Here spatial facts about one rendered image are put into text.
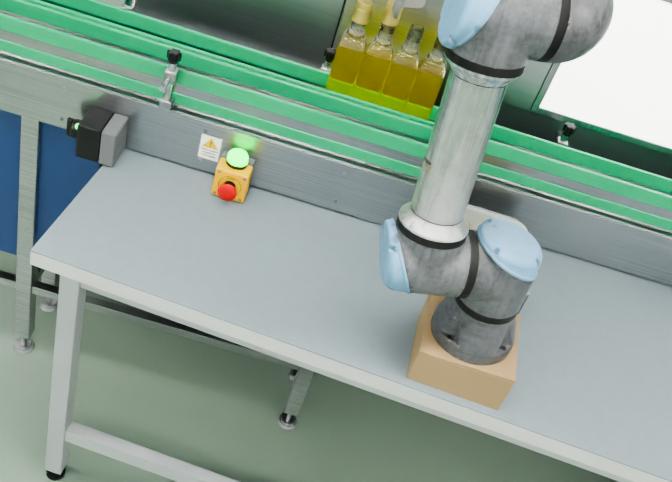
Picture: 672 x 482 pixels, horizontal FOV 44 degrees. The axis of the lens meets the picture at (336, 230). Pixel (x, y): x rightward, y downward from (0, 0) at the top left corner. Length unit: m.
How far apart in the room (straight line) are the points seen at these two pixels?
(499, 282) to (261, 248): 0.51
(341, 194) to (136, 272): 0.48
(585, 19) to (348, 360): 0.70
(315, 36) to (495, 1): 0.85
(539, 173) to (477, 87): 0.69
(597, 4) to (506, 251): 0.40
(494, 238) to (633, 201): 0.62
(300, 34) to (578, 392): 0.98
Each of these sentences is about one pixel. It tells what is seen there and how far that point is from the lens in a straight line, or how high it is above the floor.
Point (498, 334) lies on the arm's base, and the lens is 1.46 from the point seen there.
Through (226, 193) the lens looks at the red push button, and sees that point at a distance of 1.69.
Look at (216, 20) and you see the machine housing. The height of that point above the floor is 0.95.
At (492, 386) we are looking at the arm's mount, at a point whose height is 0.80.
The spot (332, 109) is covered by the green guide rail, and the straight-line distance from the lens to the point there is 1.77.
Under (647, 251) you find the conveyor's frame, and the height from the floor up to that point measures 0.83.
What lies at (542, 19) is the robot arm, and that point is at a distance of 1.17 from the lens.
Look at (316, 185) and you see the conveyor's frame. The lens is 1.76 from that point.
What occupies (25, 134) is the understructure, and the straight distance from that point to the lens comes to 1.92.
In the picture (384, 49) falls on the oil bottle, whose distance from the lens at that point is 1.74.
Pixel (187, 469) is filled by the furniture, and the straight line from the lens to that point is 1.96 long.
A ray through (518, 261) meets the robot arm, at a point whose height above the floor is 1.05.
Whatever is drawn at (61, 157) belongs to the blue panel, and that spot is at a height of 0.66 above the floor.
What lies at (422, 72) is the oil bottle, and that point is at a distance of 1.75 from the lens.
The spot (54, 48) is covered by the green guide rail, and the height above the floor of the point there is 0.93.
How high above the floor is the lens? 1.83
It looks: 38 degrees down
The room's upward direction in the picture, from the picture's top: 19 degrees clockwise
